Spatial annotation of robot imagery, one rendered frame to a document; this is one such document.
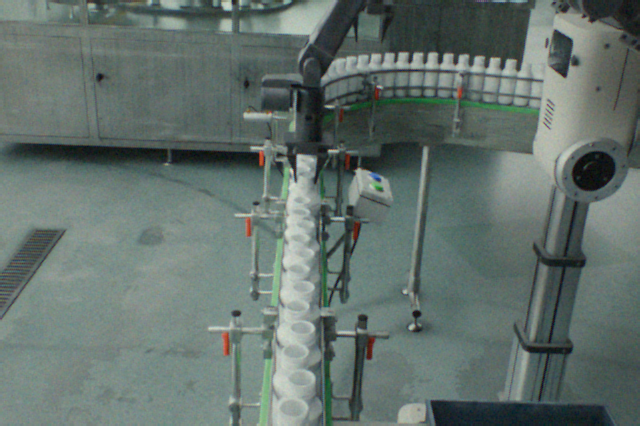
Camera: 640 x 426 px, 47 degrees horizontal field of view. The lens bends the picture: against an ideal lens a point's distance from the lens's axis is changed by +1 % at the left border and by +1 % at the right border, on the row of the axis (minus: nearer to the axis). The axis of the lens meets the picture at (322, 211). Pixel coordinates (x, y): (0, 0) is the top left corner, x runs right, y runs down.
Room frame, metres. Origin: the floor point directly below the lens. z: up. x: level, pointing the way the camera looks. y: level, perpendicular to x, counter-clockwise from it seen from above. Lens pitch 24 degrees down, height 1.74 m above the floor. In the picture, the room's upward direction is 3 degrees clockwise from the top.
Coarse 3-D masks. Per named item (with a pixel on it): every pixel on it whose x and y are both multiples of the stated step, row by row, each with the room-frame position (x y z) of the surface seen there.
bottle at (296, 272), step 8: (296, 264) 1.08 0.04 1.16; (304, 264) 1.08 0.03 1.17; (288, 272) 1.06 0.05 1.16; (296, 272) 1.08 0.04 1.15; (304, 272) 1.08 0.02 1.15; (288, 280) 1.06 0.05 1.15; (296, 280) 1.05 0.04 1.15; (304, 280) 1.05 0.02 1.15; (288, 288) 1.05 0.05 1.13; (280, 296) 1.06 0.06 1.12; (288, 296) 1.04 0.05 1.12; (280, 304) 1.05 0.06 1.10; (280, 312) 1.06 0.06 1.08; (280, 320) 1.05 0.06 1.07
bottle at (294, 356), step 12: (288, 348) 0.84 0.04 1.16; (300, 348) 0.85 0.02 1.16; (288, 360) 0.82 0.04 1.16; (300, 360) 0.82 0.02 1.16; (276, 372) 0.84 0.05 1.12; (288, 372) 0.81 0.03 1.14; (276, 384) 0.82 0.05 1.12; (276, 396) 0.81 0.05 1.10; (276, 408) 0.81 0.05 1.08; (276, 420) 0.81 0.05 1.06
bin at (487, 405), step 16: (432, 400) 1.02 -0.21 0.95; (448, 400) 1.02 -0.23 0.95; (464, 400) 1.02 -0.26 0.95; (480, 400) 1.02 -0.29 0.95; (496, 400) 1.02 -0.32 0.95; (512, 400) 1.03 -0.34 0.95; (432, 416) 0.97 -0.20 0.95; (448, 416) 1.02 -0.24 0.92; (464, 416) 1.02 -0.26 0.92; (480, 416) 1.02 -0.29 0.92; (496, 416) 1.02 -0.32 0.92; (512, 416) 1.02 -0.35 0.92; (528, 416) 1.02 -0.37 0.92; (544, 416) 1.02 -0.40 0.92; (560, 416) 1.02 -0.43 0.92; (576, 416) 1.03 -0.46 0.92; (592, 416) 1.03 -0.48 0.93; (608, 416) 1.00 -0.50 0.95
